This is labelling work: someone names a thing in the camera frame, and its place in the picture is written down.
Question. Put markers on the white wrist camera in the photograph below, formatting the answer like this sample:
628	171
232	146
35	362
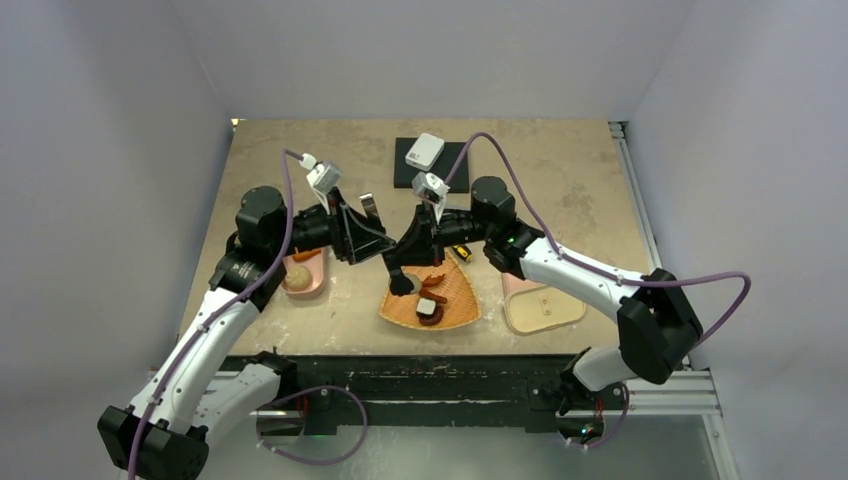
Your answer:
432	190
321	177

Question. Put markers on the black table front frame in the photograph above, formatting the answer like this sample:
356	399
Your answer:
424	377

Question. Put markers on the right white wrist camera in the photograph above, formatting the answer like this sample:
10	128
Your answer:
432	190

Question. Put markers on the dark red sausage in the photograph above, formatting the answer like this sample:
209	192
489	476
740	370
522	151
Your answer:
428	285

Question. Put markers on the orange fried chicken piece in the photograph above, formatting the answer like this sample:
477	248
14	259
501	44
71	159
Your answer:
305	255

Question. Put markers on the aluminium rail right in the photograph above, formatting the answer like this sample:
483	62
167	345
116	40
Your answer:
646	234

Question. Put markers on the beige lunch box lid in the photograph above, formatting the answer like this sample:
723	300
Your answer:
541	308

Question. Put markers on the black metal tongs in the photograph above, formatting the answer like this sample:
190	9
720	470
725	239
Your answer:
369	206

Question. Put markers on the woven bamboo basket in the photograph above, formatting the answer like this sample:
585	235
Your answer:
462	308

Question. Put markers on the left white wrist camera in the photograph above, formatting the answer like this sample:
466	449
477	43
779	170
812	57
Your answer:
321	177

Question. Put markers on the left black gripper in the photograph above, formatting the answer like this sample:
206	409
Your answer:
351	235

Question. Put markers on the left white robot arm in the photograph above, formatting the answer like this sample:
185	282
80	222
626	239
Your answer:
170	427

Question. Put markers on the beige steamed bun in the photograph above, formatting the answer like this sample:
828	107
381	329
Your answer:
297	279

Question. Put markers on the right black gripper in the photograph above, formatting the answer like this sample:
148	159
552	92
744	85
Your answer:
420	245

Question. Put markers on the white small box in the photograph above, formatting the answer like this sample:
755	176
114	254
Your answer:
424	152

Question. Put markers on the dark red round food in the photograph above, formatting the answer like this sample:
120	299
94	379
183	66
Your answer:
430	320

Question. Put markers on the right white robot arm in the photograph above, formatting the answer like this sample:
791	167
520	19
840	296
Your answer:
657	326

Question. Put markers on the pink lunch box lid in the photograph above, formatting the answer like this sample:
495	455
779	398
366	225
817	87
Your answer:
512	284

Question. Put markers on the yellow black screwdriver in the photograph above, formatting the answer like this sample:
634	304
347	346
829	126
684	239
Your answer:
463	253

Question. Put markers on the white black sushi piece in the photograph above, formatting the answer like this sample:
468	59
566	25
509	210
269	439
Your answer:
426	307

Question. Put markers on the pink lunch box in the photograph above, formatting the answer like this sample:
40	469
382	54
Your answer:
317	266

